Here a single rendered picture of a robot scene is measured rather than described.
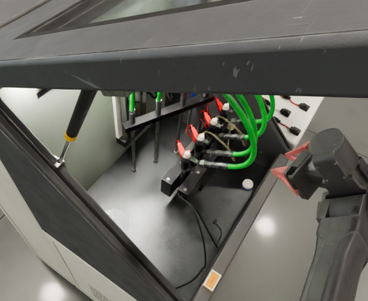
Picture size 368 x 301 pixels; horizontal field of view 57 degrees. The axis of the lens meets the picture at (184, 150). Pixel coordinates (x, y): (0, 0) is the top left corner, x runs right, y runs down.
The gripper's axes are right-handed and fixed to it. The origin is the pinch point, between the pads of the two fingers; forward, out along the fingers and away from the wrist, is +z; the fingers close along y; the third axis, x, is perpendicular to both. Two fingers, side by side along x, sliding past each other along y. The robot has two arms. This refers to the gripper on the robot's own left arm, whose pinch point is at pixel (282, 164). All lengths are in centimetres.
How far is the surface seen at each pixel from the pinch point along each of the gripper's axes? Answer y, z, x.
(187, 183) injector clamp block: 9.9, 38.2, 6.3
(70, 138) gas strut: 28.7, 0.3, -33.5
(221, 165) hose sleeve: 3.3, 21.1, 1.4
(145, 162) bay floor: 11, 65, 1
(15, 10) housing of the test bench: 18, 20, -56
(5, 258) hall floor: 88, 144, 13
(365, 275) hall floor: -43, 65, 145
